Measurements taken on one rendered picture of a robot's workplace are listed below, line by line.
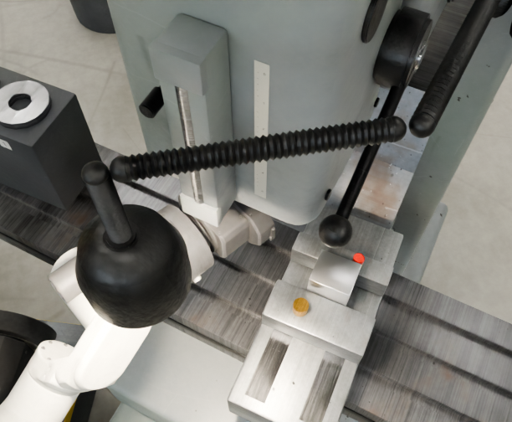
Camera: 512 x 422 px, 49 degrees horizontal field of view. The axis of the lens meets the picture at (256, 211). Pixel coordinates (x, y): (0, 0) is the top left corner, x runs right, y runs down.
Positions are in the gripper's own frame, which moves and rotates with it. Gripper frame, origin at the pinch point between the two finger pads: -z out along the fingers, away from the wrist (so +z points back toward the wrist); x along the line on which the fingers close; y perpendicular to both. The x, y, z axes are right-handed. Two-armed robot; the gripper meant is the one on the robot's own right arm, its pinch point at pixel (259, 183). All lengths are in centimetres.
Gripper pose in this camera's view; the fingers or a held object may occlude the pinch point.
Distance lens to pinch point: 69.8
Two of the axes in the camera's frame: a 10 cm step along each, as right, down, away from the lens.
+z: -7.4, 5.6, -3.6
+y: -0.1, 5.3, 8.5
